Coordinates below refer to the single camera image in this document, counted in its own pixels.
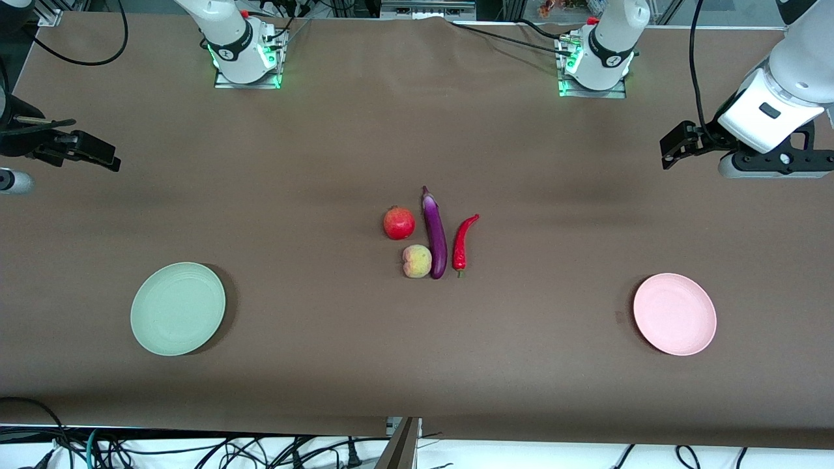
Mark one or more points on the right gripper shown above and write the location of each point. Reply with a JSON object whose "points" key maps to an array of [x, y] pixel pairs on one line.
{"points": [[19, 139]]}

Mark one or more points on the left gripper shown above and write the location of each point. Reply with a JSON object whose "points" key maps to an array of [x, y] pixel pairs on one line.
{"points": [[702, 138]]}

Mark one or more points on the red chili pepper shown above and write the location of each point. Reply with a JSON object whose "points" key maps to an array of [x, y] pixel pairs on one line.
{"points": [[461, 244]]}

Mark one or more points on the long purple eggplant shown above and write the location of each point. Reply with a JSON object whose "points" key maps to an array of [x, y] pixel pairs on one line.
{"points": [[435, 238]]}

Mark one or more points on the yellow pink peach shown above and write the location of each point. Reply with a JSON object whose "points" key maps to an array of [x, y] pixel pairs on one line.
{"points": [[417, 262]]}

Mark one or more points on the red pomegranate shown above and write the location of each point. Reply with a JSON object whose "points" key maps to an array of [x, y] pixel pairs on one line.
{"points": [[399, 224]]}

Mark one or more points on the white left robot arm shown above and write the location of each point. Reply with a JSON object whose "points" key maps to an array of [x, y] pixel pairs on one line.
{"points": [[612, 39]]}

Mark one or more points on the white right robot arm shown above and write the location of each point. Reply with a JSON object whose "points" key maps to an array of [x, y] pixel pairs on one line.
{"points": [[228, 32]]}

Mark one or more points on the pink plate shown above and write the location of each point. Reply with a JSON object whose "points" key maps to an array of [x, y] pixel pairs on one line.
{"points": [[675, 314]]}

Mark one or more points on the light green plate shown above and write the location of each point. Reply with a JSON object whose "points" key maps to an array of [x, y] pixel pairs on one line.
{"points": [[177, 309]]}

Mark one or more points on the orange colourful toy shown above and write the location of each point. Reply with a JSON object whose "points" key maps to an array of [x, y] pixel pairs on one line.
{"points": [[560, 8]]}

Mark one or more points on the grey metal box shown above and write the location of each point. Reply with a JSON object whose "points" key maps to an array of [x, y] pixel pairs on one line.
{"points": [[427, 10]]}

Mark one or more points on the brown table cover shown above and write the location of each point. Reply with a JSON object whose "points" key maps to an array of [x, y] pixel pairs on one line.
{"points": [[417, 358]]}

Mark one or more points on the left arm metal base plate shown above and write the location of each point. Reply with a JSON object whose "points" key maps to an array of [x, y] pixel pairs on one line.
{"points": [[567, 91]]}

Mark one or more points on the aluminium frame profile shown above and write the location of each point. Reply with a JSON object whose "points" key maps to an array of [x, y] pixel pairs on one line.
{"points": [[51, 14]]}

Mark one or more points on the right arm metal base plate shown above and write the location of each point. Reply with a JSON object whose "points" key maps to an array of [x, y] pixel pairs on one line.
{"points": [[225, 83]]}

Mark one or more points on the metal frame post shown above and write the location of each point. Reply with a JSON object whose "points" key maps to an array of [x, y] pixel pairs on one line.
{"points": [[401, 453]]}

